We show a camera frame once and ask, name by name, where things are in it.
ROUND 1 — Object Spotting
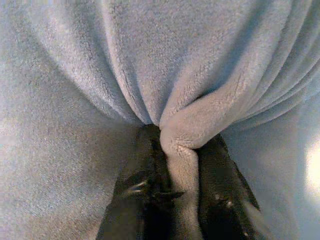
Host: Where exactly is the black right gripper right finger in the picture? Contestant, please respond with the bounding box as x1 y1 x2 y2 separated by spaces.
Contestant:
198 134 266 240

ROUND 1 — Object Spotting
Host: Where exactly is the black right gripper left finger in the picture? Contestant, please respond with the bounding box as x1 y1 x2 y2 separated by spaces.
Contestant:
96 124 185 240

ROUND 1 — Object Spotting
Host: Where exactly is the grey plush pillow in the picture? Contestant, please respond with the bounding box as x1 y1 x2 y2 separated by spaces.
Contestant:
0 0 320 240

